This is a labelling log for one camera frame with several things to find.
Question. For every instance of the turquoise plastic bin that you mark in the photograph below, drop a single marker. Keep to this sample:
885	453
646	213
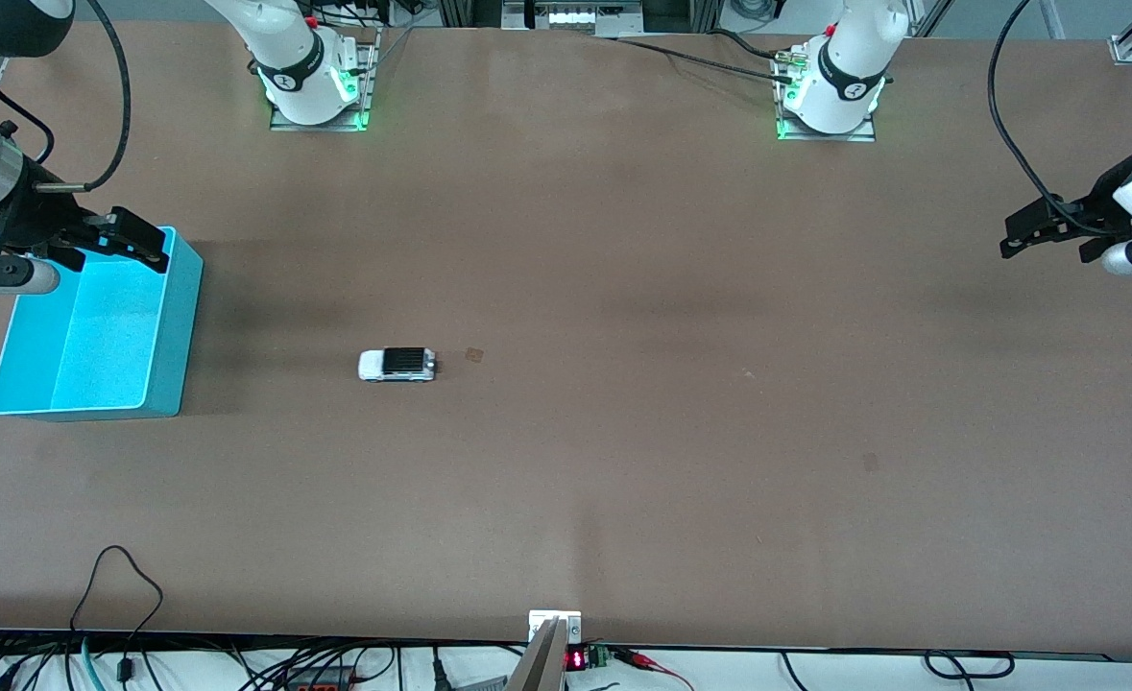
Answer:
95	336

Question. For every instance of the aluminium frame with white device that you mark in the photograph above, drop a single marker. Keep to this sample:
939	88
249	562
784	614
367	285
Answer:
575	17

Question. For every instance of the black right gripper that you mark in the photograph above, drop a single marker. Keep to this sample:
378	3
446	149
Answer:
36	217

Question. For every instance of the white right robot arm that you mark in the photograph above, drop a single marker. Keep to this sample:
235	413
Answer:
297	58

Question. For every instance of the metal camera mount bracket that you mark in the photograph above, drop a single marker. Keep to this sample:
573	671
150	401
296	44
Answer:
546	653

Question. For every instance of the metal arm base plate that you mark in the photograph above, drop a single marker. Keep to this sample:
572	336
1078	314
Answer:
366	86
868	132

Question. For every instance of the white jeep toy black roof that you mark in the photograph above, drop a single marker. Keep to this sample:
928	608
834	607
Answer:
397	365

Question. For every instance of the red LED display module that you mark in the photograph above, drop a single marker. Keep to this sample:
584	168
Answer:
587	658

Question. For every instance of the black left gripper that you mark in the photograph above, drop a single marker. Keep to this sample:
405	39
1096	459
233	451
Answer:
1099	202

